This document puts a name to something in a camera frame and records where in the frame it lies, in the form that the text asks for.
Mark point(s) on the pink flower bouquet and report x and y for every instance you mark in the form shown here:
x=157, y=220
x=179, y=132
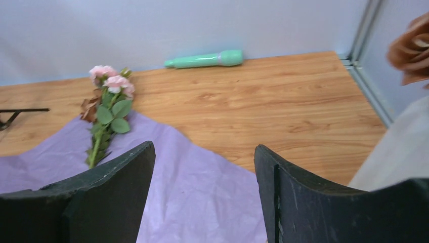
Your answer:
x=107, y=110

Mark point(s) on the white ribbed vase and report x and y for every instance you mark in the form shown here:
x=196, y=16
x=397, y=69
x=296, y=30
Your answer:
x=401, y=154

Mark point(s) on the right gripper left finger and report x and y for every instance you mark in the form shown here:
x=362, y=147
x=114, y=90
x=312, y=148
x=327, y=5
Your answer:
x=102, y=204

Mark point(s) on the teal cylindrical handle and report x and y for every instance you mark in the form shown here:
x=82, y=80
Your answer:
x=225, y=58

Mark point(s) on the pink and purple wrapping paper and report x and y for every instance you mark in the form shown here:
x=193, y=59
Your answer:
x=195, y=194

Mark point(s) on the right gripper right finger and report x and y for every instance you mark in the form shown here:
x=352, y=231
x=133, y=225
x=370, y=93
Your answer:
x=300, y=206

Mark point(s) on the brown rose stem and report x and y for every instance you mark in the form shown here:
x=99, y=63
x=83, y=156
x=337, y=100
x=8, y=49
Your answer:
x=409, y=52

